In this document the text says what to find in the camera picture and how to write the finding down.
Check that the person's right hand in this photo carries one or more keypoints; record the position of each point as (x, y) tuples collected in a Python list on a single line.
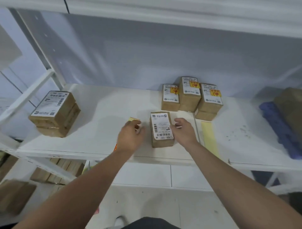
[(186, 133)]

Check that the person's left hand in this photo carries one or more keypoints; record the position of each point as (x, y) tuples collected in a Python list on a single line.
[(129, 139)]

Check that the yellow red sticker strip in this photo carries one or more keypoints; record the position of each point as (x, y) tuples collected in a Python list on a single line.
[(208, 139), (134, 119)]

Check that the small brown cardboard box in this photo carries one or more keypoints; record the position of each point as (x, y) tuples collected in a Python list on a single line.
[(205, 116), (188, 109), (188, 100), (210, 107), (170, 106), (161, 127)]

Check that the white metal shelf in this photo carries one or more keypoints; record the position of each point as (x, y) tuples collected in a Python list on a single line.
[(106, 106)]

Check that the yellow red square sticker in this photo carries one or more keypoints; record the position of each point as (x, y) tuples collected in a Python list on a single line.
[(215, 93), (174, 90), (194, 84)]

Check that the stack of labelled brown parcels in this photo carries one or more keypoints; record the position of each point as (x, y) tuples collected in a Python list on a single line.
[(52, 103)]

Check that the person's right forearm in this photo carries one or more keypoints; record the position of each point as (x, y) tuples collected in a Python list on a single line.
[(240, 188)]

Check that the person's left forearm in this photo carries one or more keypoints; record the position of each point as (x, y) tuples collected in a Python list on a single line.
[(75, 195)]

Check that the person's left white shoe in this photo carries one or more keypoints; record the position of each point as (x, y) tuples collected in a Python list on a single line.
[(119, 223)]

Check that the person's dark clothing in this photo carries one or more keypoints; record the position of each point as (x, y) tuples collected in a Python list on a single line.
[(151, 224)]

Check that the yellow white plastic packet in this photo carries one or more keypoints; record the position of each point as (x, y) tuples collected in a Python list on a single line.
[(88, 167)]

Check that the row of flat brown cartons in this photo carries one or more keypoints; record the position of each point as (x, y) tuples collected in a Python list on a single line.
[(68, 166)]

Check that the blue plastic crate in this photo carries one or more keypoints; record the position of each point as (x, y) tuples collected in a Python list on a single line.
[(262, 178)]

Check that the blue plastic pallet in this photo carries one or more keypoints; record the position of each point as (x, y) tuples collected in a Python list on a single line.
[(276, 122)]

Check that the large brown carton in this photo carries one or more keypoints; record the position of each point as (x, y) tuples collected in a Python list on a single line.
[(290, 111)]

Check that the open brown carton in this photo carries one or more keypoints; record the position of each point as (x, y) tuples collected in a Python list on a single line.
[(7, 165)]

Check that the white flat panel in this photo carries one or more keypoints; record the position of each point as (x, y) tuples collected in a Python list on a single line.
[(8, 49)]

